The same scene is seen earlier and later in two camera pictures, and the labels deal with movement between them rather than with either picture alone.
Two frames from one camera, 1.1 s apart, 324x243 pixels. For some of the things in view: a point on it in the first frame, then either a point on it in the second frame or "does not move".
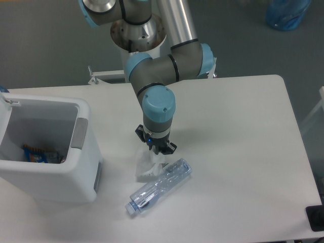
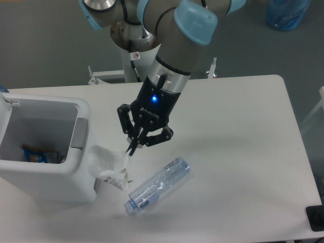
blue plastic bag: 286,15 does not move
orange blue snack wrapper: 33,154 does not move
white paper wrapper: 148,165 to 110,166
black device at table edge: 315,215 does not move
